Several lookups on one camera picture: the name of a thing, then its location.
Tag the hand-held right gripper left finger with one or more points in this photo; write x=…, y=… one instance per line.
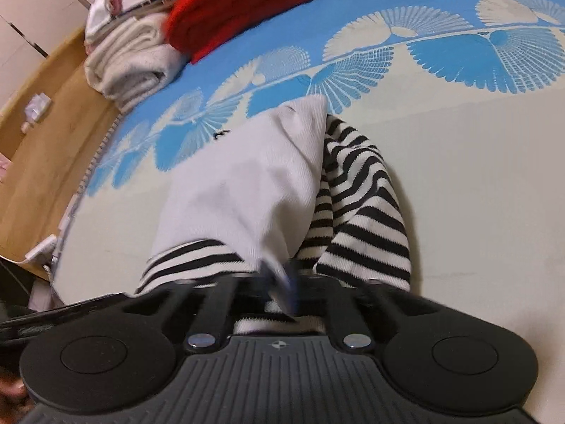
x=264, y=279

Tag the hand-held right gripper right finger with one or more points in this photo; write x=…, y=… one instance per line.
x=292, y=289

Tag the black white striped shirt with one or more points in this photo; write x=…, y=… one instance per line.
x=247, y=194

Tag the small white box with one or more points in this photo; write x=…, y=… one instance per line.
x=37, y=108

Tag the blue cream printed mat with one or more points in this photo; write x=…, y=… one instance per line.
x=463, y=163

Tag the white folded blanket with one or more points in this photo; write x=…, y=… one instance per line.
x=128, y=59

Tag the red knitted sweater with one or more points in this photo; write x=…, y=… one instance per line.
x=238, y=6

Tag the white wardrobe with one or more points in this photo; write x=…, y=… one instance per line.
x=39, y=9

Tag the pink white garment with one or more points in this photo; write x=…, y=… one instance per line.
x=105, y=11

